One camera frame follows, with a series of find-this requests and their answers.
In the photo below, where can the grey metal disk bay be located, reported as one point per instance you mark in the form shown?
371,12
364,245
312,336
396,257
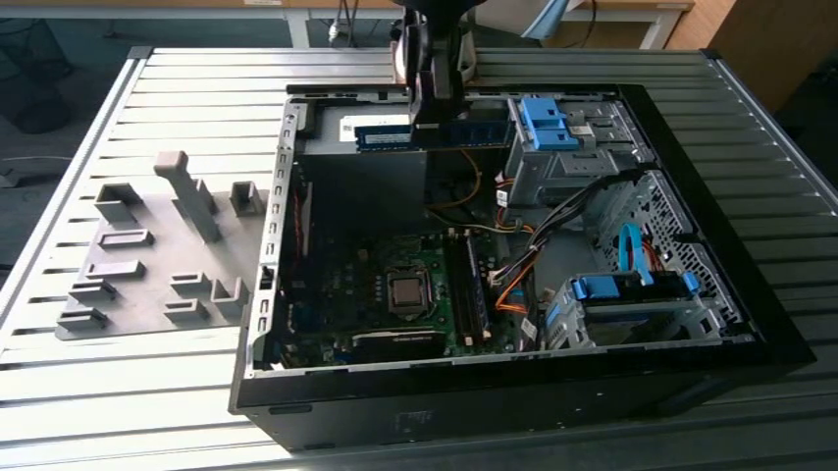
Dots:
654,308

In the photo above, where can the black open PC case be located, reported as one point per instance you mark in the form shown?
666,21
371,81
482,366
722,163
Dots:
458,407

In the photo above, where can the green motherboard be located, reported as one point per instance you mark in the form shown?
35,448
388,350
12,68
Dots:
347,294

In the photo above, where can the hard disk in blue carrier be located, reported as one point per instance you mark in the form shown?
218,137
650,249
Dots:
595,287

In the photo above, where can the wooden cabinet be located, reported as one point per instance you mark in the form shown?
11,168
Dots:
773,44

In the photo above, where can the blue plastic drive latch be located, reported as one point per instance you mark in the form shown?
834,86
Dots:
546,132

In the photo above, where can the grey power supply unit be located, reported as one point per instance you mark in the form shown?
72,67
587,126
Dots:
327,128

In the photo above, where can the white-legged wooden desk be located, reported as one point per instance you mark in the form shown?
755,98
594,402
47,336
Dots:
196,3

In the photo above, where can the black graphics card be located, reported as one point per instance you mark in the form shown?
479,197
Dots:
399,343

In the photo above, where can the silver CPU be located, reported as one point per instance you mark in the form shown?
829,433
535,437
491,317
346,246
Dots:
406,292

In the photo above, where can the grey metal drive cage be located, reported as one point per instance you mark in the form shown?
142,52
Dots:
577,172

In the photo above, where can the grey parts rack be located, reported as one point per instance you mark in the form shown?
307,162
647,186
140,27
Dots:
151,245

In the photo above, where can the CPU socket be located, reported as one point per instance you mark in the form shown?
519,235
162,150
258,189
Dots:
407,311

